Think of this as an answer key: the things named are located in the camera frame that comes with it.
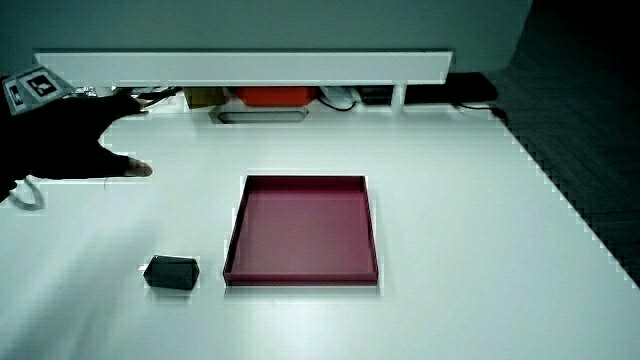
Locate grey cable slot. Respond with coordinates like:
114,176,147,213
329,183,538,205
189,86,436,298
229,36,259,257
208,105,309,125

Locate black cable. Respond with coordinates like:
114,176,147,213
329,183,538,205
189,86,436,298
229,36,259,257
453,101,510,126

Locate yellow box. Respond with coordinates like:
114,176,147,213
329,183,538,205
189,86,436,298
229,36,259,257
182,86,227,110

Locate white desk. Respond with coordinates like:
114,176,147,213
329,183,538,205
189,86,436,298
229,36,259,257
0,92,640,360

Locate dark red tray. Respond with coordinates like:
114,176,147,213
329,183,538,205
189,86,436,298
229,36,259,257
222,174,380,288

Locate white desk shelf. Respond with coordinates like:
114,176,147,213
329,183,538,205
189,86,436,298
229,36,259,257
33,48,455,112

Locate white adapter with cable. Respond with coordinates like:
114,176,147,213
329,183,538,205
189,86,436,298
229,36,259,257
317,85,359,112

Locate white cable loop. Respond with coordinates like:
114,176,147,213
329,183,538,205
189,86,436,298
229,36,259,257
6,175,46,212

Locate small black box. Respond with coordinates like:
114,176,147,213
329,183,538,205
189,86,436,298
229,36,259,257
358,85,394,106

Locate person's left hand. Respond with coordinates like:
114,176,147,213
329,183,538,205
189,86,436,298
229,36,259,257
0,63,154,203

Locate black charger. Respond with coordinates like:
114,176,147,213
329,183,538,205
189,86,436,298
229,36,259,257
142,254,201,291

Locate orange box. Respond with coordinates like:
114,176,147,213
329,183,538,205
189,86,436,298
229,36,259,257
234,86,320,107

